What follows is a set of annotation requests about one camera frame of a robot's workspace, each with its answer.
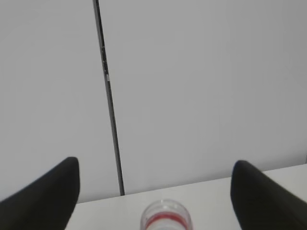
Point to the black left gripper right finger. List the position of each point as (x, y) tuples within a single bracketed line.
[(260, 203)]

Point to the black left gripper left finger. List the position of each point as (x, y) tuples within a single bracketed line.
[(45, 204)]

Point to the clear plastic water bottle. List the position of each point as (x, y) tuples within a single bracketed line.
[(166, 214)]

